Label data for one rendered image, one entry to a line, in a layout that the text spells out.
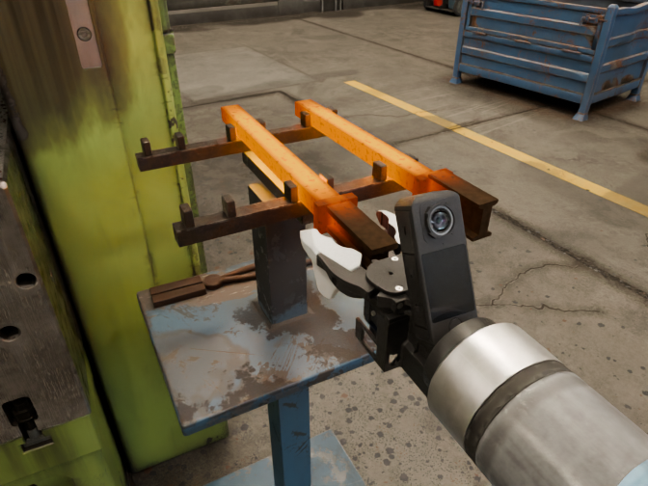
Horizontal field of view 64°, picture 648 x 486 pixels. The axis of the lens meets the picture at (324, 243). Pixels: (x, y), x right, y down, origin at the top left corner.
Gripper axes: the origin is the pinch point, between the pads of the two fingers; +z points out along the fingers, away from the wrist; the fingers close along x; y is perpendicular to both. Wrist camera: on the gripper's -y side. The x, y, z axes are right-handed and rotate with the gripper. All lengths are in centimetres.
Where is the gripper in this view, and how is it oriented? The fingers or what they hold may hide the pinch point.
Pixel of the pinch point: (345, 220)
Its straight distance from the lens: 52.6
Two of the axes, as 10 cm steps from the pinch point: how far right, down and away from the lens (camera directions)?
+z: -4.5, -4.9, 7.5
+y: 0.0, 8.4, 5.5
